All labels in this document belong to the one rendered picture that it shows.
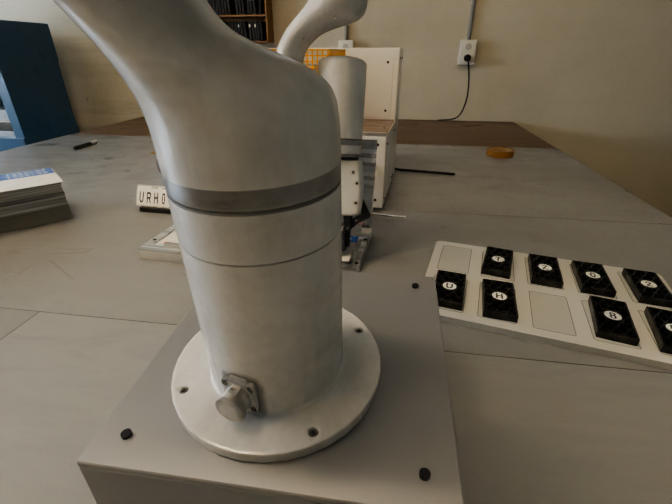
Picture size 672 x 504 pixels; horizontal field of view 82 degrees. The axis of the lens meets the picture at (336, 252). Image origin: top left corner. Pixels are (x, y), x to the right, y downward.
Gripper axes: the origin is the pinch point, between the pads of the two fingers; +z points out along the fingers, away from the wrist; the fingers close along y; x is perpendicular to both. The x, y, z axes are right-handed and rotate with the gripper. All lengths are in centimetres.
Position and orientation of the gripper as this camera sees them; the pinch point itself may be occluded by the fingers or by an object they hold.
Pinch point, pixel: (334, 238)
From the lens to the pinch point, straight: 74.4
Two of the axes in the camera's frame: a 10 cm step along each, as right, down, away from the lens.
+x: 2.2, -2.6, 9.4
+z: -0.4, 9.6, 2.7
